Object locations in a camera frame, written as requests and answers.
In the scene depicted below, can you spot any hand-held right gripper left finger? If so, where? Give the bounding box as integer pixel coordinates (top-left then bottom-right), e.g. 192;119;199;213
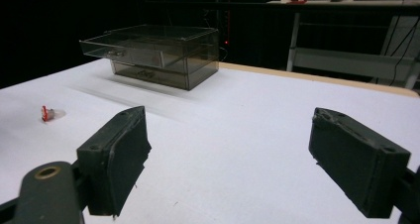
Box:
75;105;153;218

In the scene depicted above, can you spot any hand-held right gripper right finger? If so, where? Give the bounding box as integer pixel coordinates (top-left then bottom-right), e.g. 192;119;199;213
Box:
308;107;412;219

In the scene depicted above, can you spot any small clear red-capped vial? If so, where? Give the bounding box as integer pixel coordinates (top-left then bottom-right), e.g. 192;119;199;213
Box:
41;105;67;123

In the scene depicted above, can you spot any smoky transparent drawer box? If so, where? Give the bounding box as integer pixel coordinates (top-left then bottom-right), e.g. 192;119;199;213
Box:
78;24;221;92

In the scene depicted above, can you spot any white metal rack desk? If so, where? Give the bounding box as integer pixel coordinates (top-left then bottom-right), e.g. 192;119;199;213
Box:
266;0;420;90

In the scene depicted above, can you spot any black cable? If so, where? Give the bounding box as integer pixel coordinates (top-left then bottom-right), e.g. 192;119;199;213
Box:
387;15;420;87

